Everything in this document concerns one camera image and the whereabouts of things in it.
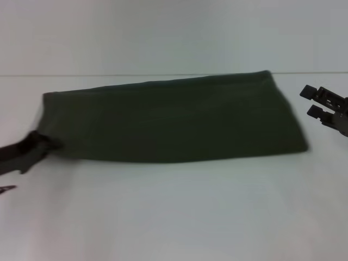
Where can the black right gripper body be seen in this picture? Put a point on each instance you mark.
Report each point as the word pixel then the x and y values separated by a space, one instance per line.
pixel 343 117

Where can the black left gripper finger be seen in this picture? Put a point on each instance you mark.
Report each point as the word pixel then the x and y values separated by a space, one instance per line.
pixel 42 138

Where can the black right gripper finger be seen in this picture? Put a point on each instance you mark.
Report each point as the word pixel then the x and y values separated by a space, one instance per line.
pixel 322 115
pixel 320 95

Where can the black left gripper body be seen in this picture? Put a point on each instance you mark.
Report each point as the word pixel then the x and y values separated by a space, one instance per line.
pixel 16 159

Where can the dark green shirt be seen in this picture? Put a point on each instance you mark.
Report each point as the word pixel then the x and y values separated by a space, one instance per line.
pixel 176 122

